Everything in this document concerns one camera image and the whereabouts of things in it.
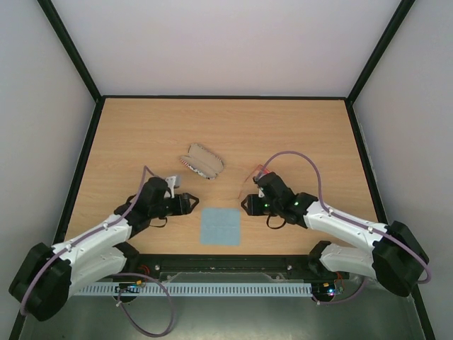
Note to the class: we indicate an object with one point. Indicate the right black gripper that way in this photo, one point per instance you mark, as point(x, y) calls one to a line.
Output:
point(255, 205)

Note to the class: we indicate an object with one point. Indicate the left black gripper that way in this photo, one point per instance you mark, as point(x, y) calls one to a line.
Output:
point(183, 207)

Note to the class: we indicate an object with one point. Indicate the black aluminium frame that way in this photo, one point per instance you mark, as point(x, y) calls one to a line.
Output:
point(252, 82)

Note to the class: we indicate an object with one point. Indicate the light blue slotted cable duct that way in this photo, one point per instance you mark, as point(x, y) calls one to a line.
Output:
point(202, 290)

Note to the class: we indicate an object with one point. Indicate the striped newspaper print glasses case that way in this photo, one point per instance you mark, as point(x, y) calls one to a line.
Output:
point(202, 161)

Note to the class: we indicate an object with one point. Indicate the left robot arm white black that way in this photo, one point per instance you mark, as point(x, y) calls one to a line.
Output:
point(50, 275)

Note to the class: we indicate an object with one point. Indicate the blue cleaning cloth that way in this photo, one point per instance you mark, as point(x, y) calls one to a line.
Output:
point(220, 226)

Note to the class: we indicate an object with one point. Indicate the metal base plate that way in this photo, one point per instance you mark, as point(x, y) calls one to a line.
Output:
point(373, 314)

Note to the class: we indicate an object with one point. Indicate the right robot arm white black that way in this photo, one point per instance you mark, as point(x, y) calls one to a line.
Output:
point(389, 254)

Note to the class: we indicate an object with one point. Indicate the orange transparent sunglasses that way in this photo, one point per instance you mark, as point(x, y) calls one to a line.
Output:
point(253, 173)

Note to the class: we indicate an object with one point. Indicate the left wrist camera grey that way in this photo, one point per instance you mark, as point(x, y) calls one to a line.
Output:
point(173, 182)

